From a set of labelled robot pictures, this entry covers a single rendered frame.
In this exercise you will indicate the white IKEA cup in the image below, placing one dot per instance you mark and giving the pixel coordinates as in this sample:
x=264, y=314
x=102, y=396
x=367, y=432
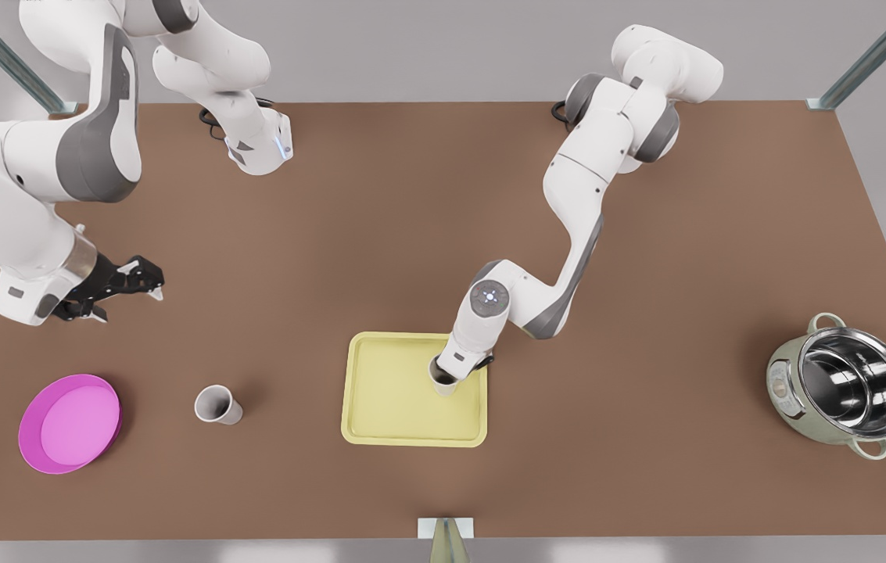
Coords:
x=442, y=385
x=217, y=405

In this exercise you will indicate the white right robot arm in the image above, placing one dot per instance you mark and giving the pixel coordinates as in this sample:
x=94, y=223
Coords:
x=36, y=172

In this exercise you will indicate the pale green steel pot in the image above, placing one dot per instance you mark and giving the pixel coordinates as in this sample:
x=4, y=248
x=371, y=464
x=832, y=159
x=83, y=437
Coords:
x=841, y=387

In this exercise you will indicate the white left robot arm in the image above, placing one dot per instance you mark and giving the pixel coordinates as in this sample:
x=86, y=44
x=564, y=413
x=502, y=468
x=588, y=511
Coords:
x=591, y=195

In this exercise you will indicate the pale yellow rectangular tray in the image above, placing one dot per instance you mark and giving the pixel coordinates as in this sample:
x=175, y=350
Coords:
x=392, y=399

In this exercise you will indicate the pink round plate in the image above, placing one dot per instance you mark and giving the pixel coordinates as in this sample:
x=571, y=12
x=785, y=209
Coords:
x=71, y=424

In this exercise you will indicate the silver frame post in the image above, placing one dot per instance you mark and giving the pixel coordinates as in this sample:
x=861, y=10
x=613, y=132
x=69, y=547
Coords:
x=448, y=541
x=1, y=51
x=877, y=55

